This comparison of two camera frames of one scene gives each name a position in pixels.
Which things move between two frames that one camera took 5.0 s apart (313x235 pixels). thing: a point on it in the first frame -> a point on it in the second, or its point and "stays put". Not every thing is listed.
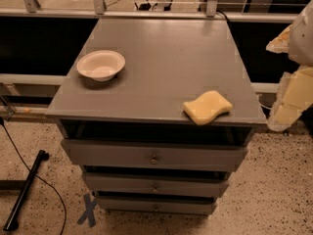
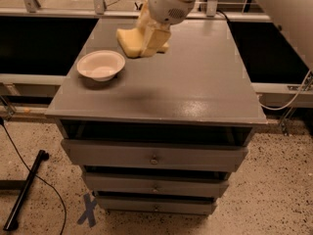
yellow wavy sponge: [203, 109] -> [132, 40]
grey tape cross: [89, 213] stays put
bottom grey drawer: [156, 205] stays put
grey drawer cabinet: [138, 150] stays put
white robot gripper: [302, 41] -> [165, 8]
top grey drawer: [154, 158] stays put
